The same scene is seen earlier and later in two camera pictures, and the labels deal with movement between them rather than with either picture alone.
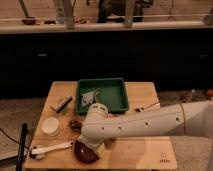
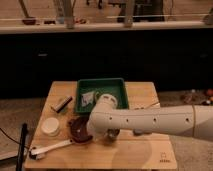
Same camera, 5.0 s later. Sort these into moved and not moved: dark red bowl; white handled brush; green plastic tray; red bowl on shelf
Moved: dark red bowl
Not moved: green plastic tray; white handled brush; red bowl on shelf
